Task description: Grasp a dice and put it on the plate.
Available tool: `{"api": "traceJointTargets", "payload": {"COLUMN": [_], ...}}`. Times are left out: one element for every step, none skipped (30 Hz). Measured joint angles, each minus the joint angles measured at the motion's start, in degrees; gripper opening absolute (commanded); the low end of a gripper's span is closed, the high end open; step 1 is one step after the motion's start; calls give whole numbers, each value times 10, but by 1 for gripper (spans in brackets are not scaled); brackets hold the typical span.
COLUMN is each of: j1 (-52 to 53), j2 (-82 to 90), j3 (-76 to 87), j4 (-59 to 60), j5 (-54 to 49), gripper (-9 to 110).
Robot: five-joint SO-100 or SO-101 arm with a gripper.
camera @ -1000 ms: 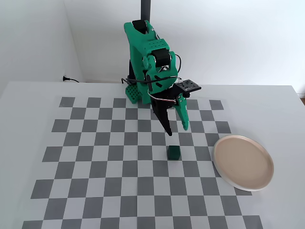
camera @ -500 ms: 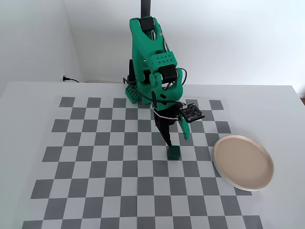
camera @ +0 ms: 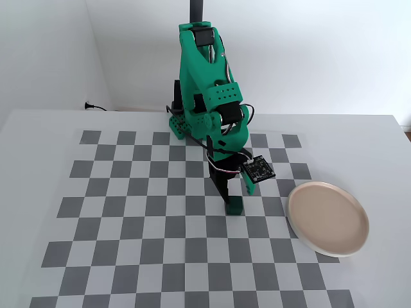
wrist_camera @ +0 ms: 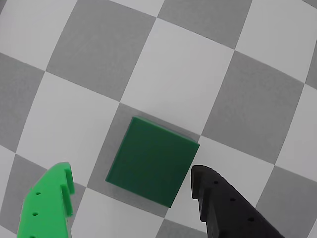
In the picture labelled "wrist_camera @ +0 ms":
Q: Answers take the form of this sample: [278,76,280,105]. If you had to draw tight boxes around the dark green cube dice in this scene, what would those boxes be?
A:
[105,116,200,208]

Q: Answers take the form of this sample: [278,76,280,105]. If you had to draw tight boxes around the grey white checkered mat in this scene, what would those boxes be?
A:
[0,0,317,238]

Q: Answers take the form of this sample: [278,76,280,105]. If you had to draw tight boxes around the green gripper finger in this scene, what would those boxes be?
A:
[16,162,75,238]

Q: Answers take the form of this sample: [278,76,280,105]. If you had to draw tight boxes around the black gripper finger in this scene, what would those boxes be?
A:
[190,165,285,238]

